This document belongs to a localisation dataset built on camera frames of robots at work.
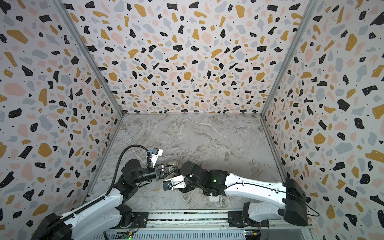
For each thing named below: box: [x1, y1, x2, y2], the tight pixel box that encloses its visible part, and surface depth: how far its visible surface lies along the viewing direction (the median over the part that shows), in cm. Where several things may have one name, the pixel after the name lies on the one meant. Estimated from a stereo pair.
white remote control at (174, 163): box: [169, 161, 179, 169], surface depth 73 cm
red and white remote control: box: [209, 195, 220, 202], surface depth 81 cm
